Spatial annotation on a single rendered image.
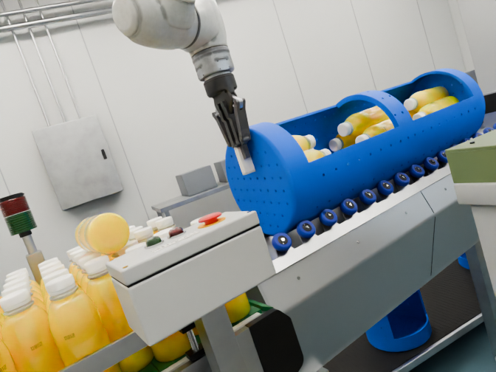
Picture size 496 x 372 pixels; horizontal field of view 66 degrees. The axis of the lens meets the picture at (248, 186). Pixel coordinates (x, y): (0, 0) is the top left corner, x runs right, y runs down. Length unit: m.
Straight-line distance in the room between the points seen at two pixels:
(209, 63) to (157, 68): 3.63
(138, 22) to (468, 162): 0.64
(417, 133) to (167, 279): 0.87
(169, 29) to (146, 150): 3.57
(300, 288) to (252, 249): 0.34
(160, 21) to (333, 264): 0.63
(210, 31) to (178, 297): 0.59
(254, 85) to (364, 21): 1.93
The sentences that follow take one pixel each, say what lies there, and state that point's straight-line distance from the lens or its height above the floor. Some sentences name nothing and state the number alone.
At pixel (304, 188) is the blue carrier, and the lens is 0.86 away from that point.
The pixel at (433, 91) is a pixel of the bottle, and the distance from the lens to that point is 1.49.
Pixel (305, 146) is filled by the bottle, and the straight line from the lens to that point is 1.00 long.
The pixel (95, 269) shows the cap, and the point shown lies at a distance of 0.66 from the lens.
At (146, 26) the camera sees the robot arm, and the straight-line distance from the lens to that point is 0.76.
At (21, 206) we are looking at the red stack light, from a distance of 1.13.
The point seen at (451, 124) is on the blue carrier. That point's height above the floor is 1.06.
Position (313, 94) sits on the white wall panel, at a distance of 5.11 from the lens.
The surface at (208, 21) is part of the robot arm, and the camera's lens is 0.89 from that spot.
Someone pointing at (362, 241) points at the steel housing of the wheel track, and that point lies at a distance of 0.99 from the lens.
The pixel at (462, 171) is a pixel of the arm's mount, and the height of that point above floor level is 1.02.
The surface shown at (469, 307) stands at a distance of 2.13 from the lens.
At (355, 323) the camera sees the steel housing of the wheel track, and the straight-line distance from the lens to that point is 1.06.
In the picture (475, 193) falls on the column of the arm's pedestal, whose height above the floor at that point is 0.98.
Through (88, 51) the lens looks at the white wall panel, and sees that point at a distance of 4.52.
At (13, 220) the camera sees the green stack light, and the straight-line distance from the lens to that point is 1.13.
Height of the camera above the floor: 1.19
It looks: 6 degrees down
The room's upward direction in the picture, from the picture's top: 18 degrees counter-clockwise
